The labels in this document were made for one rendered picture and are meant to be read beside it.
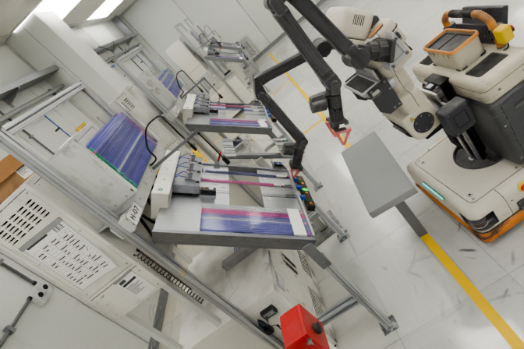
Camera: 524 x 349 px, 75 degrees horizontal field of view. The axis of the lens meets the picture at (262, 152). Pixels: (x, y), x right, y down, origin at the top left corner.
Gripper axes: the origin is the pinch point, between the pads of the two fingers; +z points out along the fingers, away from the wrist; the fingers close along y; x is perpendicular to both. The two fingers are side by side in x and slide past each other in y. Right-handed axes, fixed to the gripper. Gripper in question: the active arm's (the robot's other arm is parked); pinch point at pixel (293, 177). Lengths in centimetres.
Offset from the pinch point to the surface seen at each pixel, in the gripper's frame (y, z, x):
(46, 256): 60, 16, -115
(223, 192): 22.8, 1.3, -42.7
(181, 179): 22, -4, -65
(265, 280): 51, 34, -18
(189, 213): 43, 2, -59
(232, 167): -8.4, 1.6, -36.6
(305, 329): 101, 6, -15
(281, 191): 16.4, 1.3, -10.3
